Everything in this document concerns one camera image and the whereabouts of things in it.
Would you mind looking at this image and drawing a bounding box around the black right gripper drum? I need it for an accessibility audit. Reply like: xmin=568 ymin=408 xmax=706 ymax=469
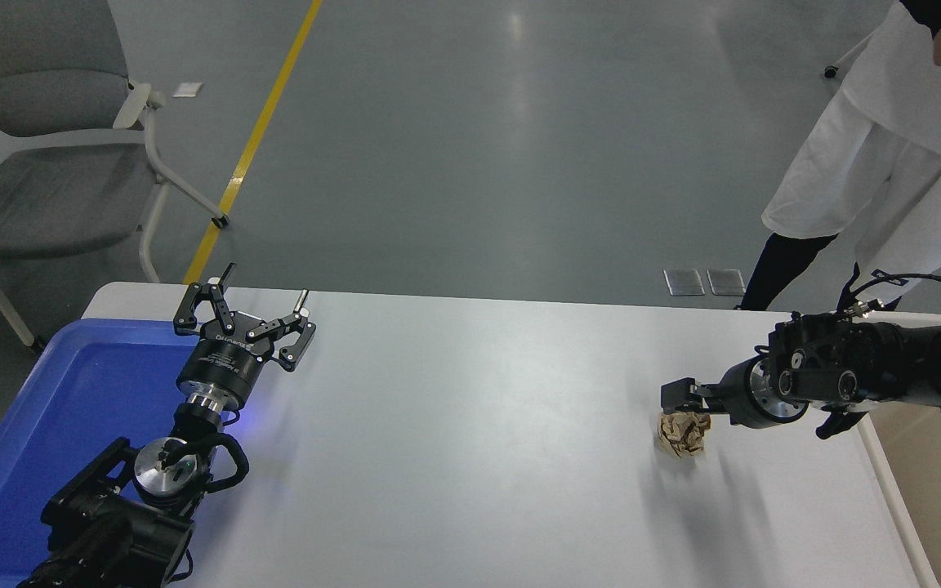
xmin=718 ymin=356 xmax=768 ymax=430

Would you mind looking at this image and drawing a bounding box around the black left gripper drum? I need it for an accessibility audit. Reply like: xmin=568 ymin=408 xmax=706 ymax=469
xmin=176 ymin=315 xmax=274 ymax=403

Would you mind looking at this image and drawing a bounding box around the tan paper ball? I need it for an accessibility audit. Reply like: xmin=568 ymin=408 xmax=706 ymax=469
xmin=655 ymin=410 xmax=713 ymax=459

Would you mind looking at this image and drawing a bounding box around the blue plastic tray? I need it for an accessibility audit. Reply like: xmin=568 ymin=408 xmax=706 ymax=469
xmin=0 ymin=318 xmax=241 ymax=588

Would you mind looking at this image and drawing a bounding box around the grey office chair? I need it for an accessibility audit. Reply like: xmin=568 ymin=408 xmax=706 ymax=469
xmin=0 ymin=0 xmax=231 ymax=283

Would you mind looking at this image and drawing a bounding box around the large pale bin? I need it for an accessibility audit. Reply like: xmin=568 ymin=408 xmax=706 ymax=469
xmin=854 ymin=312 xmax=941 ymax=588

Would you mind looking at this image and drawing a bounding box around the person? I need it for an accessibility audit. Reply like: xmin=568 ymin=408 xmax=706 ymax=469
xmin=735 ymin=0 xmax=941 ymax=313

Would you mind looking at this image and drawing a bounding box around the white wheeled stand leg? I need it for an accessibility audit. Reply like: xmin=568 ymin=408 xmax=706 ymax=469
xmin=824 ymin=31 xmax=878 ymax=79

